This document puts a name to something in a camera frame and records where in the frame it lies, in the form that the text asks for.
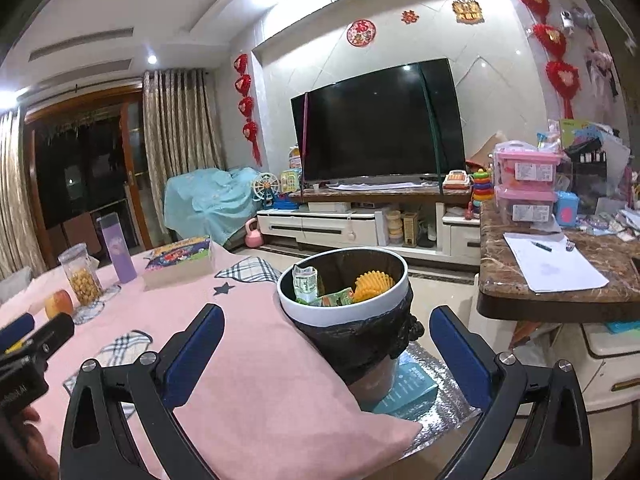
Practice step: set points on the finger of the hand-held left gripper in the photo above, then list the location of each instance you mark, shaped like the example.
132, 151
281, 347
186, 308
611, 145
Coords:
17, 327
52, 330

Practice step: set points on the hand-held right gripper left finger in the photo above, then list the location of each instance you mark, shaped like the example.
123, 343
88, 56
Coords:
192, 360

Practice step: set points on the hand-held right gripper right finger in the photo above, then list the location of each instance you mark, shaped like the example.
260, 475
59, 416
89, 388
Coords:
460, 360

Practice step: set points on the white bin with black bag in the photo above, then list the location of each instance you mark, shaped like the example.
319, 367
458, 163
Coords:
340, 321

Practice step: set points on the person's left hand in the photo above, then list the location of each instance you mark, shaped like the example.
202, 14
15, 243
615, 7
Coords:
30, 414

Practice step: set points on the red yellow apple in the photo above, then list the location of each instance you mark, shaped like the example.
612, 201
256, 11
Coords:
60, 305

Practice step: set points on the grey pillow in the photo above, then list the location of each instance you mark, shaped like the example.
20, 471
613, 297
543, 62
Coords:
15, 285

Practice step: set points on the silver foil mat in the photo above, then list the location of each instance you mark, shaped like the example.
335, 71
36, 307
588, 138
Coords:
450, 410

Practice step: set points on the teal packet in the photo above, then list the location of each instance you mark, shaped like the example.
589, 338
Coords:
412, 385

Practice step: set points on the clear jar of puffed snacks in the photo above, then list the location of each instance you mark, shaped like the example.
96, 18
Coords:
82, 280

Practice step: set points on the pink tablecloth with plaid patches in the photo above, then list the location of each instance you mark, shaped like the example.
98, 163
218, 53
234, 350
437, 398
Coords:
260, 385

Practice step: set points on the brown marble counter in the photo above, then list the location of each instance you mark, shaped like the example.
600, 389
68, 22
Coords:
500, 270

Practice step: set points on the purple drink bottle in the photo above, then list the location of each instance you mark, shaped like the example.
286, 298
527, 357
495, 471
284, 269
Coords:
117, 250

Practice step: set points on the colourful game box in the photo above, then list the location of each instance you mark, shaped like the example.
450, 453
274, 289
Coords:
180, 255

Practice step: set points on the beige patterned curtain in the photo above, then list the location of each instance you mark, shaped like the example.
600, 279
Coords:
180, 135
15, 210

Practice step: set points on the white paper sheets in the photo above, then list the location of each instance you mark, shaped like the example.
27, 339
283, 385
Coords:
555, 265

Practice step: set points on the pink kettlebell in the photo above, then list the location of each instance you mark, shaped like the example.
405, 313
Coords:
253, 237

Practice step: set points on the black pen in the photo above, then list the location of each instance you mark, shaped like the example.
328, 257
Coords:
540, 245

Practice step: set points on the white side cabinet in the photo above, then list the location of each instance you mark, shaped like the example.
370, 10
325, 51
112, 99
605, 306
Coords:
600, 360

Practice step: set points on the teal blanket over chair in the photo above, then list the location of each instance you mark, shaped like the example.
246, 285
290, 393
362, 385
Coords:
210, 200

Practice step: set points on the wooden glass sliding door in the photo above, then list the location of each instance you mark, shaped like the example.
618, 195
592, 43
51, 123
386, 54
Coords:
90, 170

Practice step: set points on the pink storage box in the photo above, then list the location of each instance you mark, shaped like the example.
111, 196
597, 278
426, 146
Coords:
525, 207
525, 170

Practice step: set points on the toy cash register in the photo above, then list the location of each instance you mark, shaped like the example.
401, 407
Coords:
456, 180

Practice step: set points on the small blue box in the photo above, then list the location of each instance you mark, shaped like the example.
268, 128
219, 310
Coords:
567, 210

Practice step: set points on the brown marble television shelf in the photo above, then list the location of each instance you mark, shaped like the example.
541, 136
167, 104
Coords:
380, 192

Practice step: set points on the white television cabinet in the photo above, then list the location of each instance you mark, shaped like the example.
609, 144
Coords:
320, 225

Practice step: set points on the ferris wheel toy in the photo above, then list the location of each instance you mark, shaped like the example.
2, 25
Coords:
265, 187

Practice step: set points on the colourful toy house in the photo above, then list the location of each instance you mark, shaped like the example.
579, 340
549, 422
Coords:
291, 177

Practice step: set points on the brown cardboard box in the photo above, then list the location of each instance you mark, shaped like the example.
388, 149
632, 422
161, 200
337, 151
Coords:
492, 147

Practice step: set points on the pile of stationery clutter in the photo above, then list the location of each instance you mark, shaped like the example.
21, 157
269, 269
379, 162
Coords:
600, 170

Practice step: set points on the black flat television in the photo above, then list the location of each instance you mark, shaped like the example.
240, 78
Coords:
380, 120

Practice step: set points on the round red wall decal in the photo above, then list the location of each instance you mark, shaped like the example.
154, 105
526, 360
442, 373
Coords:
361, 32

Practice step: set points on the small red wall decal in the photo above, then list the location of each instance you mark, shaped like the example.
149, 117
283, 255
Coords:
409, 17

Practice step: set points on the gold red wall decal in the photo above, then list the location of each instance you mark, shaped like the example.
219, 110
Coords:
467, 9

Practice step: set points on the white security camera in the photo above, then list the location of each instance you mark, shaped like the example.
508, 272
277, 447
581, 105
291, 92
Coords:
570, 20

